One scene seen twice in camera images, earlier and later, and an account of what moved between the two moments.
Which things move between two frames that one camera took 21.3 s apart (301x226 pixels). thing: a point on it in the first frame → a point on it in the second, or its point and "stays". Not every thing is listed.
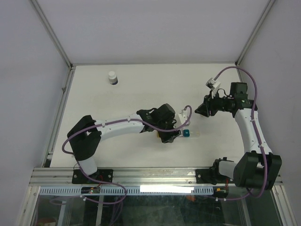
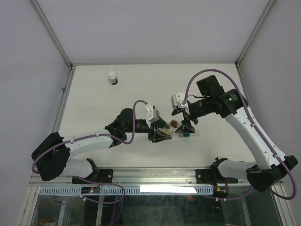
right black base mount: [211, 176] stays
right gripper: [203, 110] → [186, 126]
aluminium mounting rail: [128, 176] stays
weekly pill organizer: [192, 133] stays
